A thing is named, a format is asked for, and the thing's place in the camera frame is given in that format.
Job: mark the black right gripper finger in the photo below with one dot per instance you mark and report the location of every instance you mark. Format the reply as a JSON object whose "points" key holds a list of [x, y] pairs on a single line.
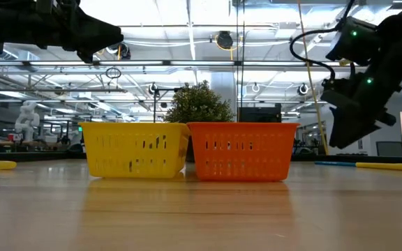
{"points": [[333, 129], [356, 125]]}

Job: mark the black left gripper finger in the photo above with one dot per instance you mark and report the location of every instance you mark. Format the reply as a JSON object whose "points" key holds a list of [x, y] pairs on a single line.
{"points": [[93, 45], [89, 24]]}

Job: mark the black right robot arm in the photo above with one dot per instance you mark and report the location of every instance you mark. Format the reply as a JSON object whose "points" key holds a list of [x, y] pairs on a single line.
{"points": [[396, 52]]}

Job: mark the dark office chair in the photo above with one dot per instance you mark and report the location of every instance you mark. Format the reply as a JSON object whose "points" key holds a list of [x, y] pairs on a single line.
{"points": [[391, 149]]}

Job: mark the orange plastic basket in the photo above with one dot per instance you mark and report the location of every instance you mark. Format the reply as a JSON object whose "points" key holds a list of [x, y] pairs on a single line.
{"points": [[274, 153]]}

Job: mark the black keyboard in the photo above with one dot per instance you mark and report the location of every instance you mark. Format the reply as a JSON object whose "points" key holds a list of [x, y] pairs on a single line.
{"points": [[260, 115]]}

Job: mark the black pole stand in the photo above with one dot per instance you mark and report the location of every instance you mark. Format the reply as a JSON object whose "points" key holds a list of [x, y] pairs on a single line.
{"points": [[154, 104]]}

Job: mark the white robot figure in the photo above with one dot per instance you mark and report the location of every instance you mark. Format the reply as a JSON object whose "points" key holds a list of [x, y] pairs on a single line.
{"points": [[26, 120]]}

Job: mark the yellow plastic basket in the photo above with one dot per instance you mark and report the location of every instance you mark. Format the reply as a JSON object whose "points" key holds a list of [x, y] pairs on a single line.
{"points": [[113, 153]]}

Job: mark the long ceiling light bar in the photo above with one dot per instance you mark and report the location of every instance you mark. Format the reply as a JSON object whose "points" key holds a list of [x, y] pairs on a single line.
{"points": [[204, 63]]}

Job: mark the green potted plant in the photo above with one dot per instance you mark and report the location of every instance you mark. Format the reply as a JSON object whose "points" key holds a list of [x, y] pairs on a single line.
{"points": [[197, 104]]}

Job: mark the grey wall box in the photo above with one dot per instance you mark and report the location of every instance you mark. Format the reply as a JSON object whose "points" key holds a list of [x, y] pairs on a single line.
{"points": [[360, 143]]}

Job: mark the black metal table frame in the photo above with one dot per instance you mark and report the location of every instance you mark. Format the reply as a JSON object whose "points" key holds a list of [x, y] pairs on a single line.
{"points": [[47, 155]]}

